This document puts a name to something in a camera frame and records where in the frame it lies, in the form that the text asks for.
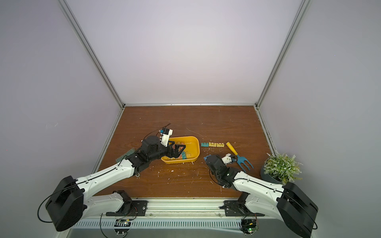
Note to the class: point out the yellow plastic storage box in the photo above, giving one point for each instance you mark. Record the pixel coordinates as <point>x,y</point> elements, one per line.
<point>190,153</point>

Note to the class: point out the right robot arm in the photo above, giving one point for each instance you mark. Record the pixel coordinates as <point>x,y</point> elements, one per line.
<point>287,203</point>

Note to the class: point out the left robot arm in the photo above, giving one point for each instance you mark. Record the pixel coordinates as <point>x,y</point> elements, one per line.
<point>75,199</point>

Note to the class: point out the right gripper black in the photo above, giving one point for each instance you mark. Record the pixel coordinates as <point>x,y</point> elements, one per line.
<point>233,159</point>

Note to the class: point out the aluminium front rail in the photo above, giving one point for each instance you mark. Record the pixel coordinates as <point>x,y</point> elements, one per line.
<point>184,208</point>

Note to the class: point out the left controller board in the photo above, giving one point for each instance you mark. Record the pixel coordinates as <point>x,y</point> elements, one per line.
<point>122,227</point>

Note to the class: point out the small potted green plant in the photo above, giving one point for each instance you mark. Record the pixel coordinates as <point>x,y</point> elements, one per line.
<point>280,168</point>

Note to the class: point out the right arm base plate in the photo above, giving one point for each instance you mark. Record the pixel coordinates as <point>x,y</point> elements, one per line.
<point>235,208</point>

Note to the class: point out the right controller board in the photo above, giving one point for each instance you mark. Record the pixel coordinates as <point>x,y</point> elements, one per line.
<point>249,226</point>

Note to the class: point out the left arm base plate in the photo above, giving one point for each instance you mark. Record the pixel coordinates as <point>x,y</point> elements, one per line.
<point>131,208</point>

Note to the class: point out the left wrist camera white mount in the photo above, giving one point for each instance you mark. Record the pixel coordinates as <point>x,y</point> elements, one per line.
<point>165,135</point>

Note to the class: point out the yellow handled garden fork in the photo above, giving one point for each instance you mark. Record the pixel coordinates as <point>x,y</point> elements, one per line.
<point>243,162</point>

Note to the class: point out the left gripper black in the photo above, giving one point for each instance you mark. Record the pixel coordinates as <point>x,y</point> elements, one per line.
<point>174,151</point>

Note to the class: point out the controller board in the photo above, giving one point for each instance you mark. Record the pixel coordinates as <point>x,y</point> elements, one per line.
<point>249,226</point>
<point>122,227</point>

